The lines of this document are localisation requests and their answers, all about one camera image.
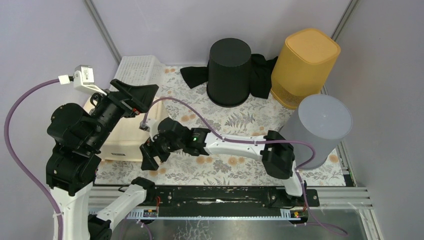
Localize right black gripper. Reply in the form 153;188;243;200
139;130;184;172

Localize white perforated plastic basket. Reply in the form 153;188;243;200
114;55;166;87

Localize cream plastic basket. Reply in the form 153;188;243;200
98;113;150;162

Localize black round bucket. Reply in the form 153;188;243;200
206;38;252;108

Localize grey plastic bin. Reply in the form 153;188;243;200
279;94;353;170

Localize yellow wastebasket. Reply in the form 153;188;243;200
270;28;341;110

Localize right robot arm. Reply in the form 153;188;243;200
139;117;307;206

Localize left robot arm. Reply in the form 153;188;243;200
46;79;158;240

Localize floral tablecloth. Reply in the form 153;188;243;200
94;65;347;187

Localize black cloth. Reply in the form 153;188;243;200
180;53;278;99

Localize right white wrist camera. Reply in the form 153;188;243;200
139;118;161;140

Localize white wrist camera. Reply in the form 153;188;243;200
58;65;107;96
139;118;161;140

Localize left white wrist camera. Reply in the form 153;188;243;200
58;65;107;96

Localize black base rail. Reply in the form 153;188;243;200
141;185;320;219

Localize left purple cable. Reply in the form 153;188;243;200
3;75;72;240

